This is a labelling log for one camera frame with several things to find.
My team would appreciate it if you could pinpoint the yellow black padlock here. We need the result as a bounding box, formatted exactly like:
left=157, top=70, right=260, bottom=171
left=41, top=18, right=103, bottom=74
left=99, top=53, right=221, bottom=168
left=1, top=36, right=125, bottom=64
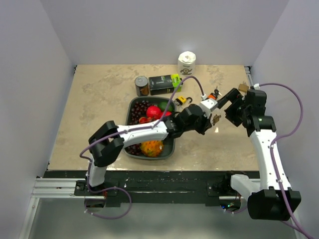
left=174, top=96, right=193, bottom=106

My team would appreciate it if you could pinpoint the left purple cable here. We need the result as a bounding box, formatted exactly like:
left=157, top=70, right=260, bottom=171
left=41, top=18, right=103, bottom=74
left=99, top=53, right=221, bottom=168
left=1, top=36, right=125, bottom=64
left=79, top=76, right=206, bottom=220

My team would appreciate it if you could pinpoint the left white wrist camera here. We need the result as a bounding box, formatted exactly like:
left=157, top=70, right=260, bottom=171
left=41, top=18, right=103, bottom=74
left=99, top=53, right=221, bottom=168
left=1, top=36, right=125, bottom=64
left=199, top=94, right=218, bottom=117

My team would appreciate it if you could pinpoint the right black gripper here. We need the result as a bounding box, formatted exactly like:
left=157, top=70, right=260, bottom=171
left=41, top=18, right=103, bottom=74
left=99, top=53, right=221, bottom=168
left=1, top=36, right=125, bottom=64
left=216, top=88, right=250, bottom=127

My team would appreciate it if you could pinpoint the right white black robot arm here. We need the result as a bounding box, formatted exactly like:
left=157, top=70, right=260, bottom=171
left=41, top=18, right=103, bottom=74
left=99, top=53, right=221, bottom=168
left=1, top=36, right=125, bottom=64
left=218, top=88, right=301, bottom=221

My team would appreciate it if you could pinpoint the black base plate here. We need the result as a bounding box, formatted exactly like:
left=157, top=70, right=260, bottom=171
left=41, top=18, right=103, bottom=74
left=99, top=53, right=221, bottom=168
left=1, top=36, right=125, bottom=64
left=42, top=170, right=261, bottom=208

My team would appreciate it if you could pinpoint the dark red grape bunch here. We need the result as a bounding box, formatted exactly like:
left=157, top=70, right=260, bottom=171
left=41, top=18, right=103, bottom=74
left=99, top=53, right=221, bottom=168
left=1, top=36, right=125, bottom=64
left=129, top=100, right=151, bottom=125

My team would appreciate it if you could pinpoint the orange dragon fruit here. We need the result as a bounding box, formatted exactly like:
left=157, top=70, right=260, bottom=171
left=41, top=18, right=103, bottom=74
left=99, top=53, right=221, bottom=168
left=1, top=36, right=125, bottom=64
left=140, top=140, right=164, bottom=157

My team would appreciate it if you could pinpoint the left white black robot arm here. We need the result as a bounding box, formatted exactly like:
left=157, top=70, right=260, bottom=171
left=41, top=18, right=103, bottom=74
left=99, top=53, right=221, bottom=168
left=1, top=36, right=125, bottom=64
left=83, top=104, right=212, bottom=195

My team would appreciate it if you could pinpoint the red pomegranate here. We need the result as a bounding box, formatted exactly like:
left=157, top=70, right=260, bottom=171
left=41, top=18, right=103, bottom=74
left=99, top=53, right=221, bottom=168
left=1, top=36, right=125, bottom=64
left=146, top=106, right=162, bottom=120

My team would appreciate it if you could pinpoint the dark grey fruit tray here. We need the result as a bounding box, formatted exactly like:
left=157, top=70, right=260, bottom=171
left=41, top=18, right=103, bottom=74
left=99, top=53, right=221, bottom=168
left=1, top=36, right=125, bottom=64
left=124, top=96, right=175, bottom=160

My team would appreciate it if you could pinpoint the large brass padlock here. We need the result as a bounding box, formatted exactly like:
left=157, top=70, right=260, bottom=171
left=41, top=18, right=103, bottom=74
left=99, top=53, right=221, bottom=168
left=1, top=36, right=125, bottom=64
left=238, top=82, right=250, bottom=93

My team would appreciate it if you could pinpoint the purple cable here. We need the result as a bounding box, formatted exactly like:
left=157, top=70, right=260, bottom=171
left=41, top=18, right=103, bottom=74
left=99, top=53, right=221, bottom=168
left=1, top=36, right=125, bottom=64
left=224, top=83, right=315, bottom=239
left=79, top=76, right=206, bottom=220

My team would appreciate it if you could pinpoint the black green box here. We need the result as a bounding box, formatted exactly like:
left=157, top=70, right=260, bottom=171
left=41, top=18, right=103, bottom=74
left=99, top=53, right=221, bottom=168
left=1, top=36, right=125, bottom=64
left=149, top=74, right=182, bottom=96

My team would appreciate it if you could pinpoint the small brass padlock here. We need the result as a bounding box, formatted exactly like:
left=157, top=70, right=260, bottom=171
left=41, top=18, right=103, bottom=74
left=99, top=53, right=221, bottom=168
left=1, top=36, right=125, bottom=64
left=211, top=115, right=221, bottom=125

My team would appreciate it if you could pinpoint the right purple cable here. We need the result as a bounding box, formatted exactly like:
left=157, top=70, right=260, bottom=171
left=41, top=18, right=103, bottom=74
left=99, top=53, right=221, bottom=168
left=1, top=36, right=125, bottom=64
left=224, top=83, right=315, bottom=239

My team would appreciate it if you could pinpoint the tin can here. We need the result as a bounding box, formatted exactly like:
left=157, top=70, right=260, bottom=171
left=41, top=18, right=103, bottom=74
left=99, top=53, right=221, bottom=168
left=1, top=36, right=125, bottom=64
left=135, top=76, right=149, bottom=97

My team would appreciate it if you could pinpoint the toilet paper roll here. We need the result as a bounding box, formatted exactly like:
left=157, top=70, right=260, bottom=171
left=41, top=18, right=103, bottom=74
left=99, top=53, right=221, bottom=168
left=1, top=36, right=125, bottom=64
left=177, top=51, right=196, bottom=76

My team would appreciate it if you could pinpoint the green avocado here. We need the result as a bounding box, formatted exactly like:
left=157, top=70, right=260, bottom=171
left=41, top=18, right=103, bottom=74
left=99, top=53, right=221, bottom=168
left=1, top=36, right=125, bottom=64
left=158, top=102, right=174, bottom=112

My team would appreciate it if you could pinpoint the red cherries bunch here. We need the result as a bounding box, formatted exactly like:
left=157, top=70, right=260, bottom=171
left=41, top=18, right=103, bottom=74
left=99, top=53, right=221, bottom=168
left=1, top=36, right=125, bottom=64
left=139, top=117, right=154, bottom=124

